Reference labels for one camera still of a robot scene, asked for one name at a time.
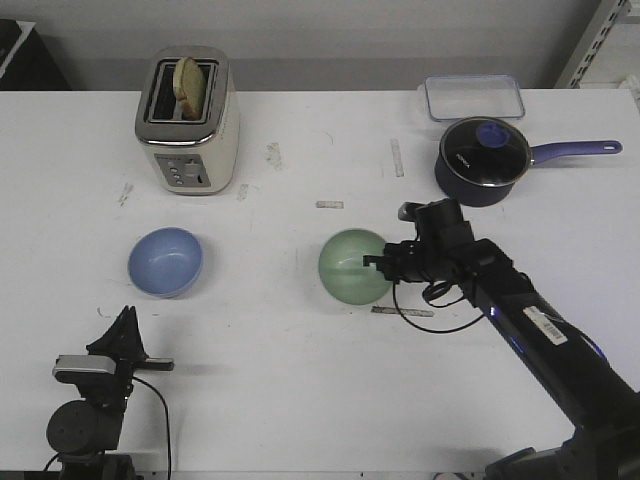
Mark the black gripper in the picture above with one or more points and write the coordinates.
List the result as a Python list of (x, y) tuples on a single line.
[(129, 357), (440, 229)]

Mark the green bowl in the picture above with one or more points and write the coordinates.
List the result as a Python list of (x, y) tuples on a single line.
[(342, 272)]

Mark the blue bowl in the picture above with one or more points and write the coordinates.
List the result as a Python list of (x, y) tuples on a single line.
[(166, 262)]

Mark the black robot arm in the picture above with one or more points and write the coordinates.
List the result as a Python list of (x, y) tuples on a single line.
[(602, 407), (85, 433)]

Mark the dark blue saucepan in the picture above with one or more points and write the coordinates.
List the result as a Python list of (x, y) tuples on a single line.
[(476, 196)]

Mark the glass pot lid blue knob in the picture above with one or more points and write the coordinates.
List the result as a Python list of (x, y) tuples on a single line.
[(485, 151)]

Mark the clear plastic food container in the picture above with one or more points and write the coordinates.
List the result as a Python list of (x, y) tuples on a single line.
[(454, 97)]

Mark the cream and chrome toaster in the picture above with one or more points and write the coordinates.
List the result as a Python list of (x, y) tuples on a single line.
[(190, 157)]

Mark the slice of toast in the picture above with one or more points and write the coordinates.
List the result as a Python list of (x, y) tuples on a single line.
[(189, 87)]

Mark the white slotted metal rack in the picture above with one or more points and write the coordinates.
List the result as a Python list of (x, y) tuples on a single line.
[(607, 15)]

